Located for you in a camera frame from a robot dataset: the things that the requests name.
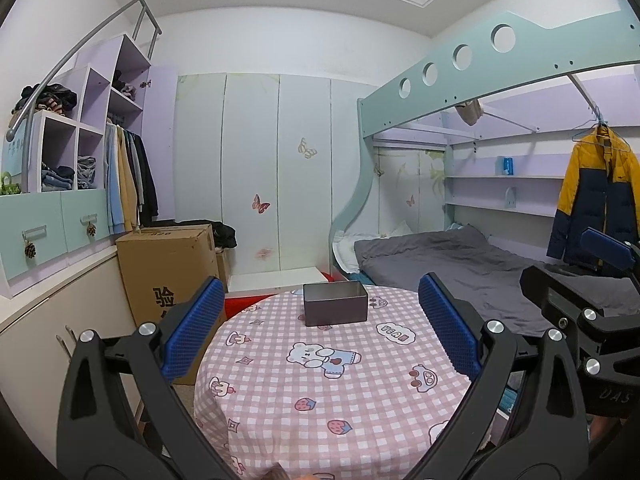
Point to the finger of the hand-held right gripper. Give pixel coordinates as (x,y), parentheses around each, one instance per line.
(607,252)
(555,292)

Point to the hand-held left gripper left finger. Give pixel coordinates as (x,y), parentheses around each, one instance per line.
(192,330)

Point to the metal tin box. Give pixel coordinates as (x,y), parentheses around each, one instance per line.
(335,310)

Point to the white lower cabinet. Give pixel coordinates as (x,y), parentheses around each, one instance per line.
(40,325)

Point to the large cardboard box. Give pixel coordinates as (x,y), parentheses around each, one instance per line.
(170,270)

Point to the white pillow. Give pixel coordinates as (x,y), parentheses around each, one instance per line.
(345,255)

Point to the blue drink can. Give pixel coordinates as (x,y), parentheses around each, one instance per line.
(507,166)

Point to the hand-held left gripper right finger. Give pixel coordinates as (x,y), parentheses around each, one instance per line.
(450,325)

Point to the folded dark jeans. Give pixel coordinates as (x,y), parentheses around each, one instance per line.
(57,178)

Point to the black clothes pile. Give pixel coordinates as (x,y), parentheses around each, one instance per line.
(225,234)

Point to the row of hanging clothes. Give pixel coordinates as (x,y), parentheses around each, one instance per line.
(127,180)

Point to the teal drawer front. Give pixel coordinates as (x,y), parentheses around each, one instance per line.
(47,212)
(75,212)

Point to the small pink butterfly sticker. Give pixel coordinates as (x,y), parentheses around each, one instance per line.
(410,200)

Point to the green plastic basket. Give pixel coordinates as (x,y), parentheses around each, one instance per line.
(7,187)

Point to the heap of black clothes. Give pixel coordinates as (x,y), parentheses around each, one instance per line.
(50,100)

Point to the white wall shelves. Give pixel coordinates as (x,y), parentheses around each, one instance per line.
(525,177)

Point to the white board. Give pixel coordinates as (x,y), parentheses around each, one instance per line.
(275,279)

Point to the grey curved metal railing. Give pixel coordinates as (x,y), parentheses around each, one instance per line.
(75,50)

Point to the person's right hand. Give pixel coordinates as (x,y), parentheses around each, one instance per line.
(603,431)

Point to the faded pink flower sticker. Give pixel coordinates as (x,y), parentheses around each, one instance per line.
(264,253)

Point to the pine cone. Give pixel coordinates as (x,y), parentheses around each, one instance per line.
(31,250)
(91,230)

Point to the yellow navy puffer jacket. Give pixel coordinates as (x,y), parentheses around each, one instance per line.
(580,170)

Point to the white closet doors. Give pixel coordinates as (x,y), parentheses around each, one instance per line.
(250,135)

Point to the pink checked cartoon tablecloth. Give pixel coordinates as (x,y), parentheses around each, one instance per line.
(310,400)

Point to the beige hanging bag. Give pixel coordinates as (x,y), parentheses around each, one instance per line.
(470,112)

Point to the blue bed mat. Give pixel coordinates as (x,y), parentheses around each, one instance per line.
(358,278)

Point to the folded grey blue jeans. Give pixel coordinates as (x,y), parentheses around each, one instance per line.
(86,171)

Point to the beige butterfly sticker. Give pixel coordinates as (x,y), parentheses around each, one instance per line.
(307,149)

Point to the dark folded clothes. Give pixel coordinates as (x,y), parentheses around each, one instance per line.
(122,87)

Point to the purple stepped shelf unit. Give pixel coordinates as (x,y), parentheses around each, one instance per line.
(97,95)

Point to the pale green bunk bed frame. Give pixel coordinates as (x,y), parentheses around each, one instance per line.
(550,45)

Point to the grey duvet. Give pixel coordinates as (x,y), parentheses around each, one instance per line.
(440,260)

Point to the blue clothes hanger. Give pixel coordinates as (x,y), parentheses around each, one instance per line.
(601,123)

